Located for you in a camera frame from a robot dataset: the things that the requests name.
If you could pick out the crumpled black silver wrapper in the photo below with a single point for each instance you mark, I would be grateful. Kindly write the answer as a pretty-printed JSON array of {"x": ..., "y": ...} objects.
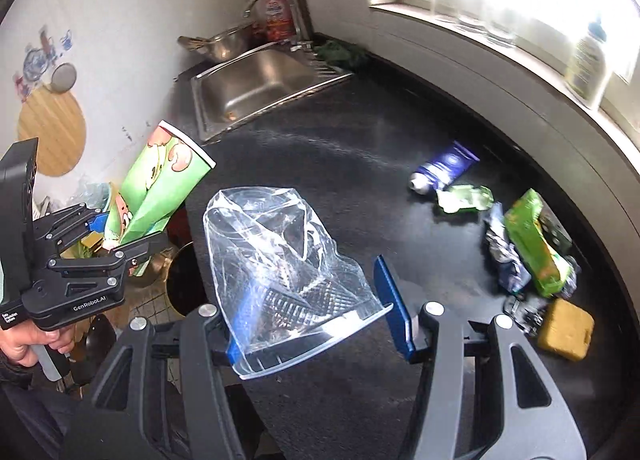
[{"x": 522, "y": 312}]

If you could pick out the yellow sponge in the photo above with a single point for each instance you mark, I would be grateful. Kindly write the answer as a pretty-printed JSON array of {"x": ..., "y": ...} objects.
[{"x": 565, "y": 330}]

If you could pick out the light blue plastic basket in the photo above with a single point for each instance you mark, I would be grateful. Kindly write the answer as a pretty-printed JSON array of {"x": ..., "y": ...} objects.
[{"x": 96, "y": 194}]

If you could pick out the green snack packet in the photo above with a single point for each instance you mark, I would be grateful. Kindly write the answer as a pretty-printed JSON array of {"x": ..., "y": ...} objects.
[{"x": 537, "y": 245}]

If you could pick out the blue squeeze tube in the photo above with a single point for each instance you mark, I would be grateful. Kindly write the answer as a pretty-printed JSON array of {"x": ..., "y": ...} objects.
[{"x": 445, "y": 165}]

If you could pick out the crumpled green wrapper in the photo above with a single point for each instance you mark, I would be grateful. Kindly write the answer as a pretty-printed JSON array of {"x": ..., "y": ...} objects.
[{"x": 465, "y": 197}]

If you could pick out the green paper food bag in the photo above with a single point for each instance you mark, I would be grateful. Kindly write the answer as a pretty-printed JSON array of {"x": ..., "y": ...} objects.
[{"x": 160, "y": 180}]

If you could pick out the person's left hand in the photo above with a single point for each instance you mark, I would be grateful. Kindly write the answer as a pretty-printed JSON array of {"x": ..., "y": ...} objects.
[{"x": 22, "y": 345}]

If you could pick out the black round bin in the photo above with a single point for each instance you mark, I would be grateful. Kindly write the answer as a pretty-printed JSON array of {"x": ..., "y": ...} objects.
[{"x": 185, "y": 285}]

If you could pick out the dark green cloth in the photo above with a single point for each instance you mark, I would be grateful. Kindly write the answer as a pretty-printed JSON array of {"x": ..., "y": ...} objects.
[{"x": 345, "y": 55}]

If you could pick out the clear plastic container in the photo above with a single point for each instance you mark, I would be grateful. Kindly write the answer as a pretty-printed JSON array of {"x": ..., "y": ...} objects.
[{"x": 280, "y": 240}]

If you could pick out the chrome faucet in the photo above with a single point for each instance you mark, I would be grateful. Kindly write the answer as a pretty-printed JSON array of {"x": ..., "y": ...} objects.
[{"x": 295, "y": 20}]

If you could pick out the red detergent bottle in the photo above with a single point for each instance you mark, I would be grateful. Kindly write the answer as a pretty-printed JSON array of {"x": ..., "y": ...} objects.
[{"x": 274, "y": 10}]

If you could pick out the steel pot by sink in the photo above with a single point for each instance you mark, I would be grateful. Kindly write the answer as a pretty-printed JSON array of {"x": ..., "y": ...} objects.
[{"x": 225, "y": 42}]

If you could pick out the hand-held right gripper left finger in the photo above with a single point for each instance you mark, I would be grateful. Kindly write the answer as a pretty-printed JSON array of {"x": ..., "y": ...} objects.
[{"x": 236, "y": 351}]

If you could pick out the stainless steel sink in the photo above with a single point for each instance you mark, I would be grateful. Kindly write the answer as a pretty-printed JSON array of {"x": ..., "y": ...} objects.
[{"x": 250, "y": 85}]

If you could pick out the round wooden board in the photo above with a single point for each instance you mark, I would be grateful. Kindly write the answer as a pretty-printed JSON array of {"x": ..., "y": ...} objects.
[{"x": 50, "y": 135}]

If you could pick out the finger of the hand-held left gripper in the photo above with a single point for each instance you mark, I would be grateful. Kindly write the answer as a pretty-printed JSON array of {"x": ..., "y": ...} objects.
[
  {"x": 75, "y": 220},
  {"x": 140, "y": 250}
]

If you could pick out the crumpled silver foil wrapper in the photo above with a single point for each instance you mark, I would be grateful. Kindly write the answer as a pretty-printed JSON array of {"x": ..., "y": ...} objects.
[{"x": 505, "y": 250}]

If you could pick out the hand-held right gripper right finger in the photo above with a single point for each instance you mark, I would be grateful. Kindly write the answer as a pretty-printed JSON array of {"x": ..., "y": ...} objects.
[{"x": 395, "y": 305}]

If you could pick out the white plastic bottle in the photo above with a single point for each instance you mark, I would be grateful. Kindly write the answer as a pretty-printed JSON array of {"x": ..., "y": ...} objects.
[{"x": 586, "y": 62}]

